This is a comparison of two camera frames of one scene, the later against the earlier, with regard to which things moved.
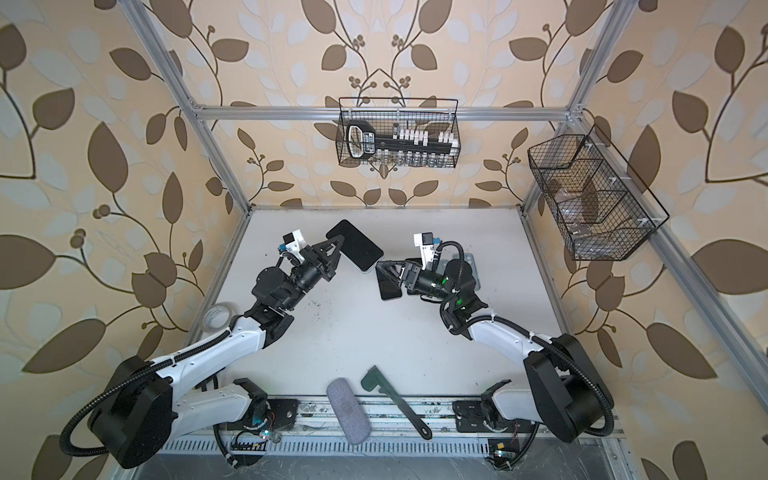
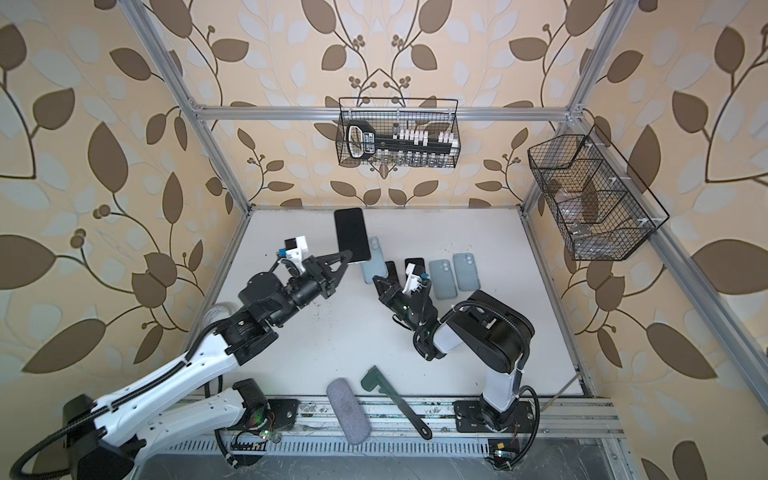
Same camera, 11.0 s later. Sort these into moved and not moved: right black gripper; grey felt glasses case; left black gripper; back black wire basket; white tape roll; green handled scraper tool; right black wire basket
Moved: left black gripper; right black gripper
Not moved: white tape roll; right black wire basket; grey felt glasses case; green handled scraper tool; back black wire basket
